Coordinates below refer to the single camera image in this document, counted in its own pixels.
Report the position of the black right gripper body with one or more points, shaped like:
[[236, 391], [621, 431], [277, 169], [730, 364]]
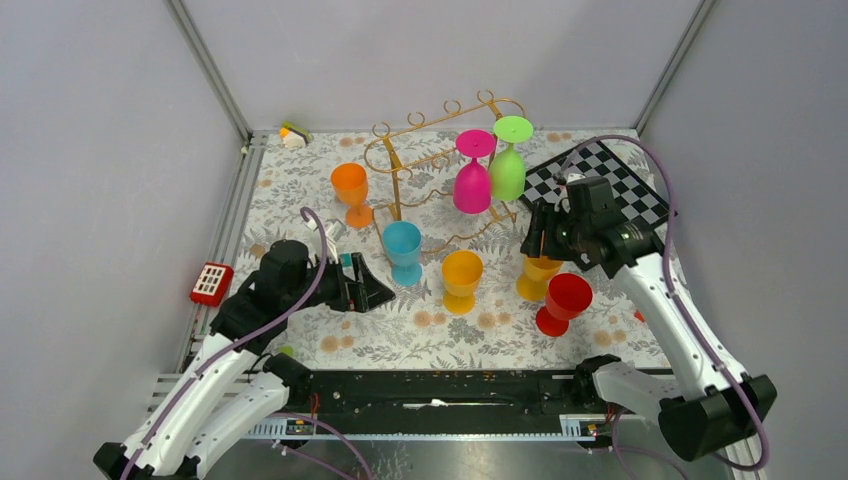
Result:
[[571, 232]]

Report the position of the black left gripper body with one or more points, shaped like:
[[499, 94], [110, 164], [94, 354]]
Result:
[[332, 287]]

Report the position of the green plastic wine glass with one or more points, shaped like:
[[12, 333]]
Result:
[[507, 170]]

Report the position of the yellow plastic wine glass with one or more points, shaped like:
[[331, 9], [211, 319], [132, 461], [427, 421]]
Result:
[[461, 271], [532, 284]]

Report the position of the magenta plastic wine glass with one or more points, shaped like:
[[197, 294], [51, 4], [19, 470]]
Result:
[[472, 188]]

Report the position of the gold wire wine glass rack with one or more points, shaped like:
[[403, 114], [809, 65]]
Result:
[[415, 168]]

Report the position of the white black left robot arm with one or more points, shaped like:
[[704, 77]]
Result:
[[189, 431]]

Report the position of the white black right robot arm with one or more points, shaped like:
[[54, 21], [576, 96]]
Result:
[[715, 402]]

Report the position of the blue plastic wine glass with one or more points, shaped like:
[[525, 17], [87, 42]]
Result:
[[402, 244]]

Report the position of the red plastic wine glass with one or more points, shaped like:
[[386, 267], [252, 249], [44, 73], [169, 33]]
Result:
[[567, 297]]

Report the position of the yellow plastic wine glass front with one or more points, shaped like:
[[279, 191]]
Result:
[[461, 271]]

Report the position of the orange plastic wine glass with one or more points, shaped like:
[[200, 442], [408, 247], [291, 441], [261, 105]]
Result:
[[350, 184]]

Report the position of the black white checkerboard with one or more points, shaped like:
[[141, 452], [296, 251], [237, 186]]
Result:
[[628, 210]]

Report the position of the floral patterned table mat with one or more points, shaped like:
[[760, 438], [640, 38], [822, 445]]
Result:
[[415, 330]]

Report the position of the red white small block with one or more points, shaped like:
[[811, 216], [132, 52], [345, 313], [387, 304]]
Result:
[[212, 284]]

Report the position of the orange white green toy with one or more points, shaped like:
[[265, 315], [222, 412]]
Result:
[[293, 136]]

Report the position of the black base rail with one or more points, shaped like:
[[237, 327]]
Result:
[[456, 404]]

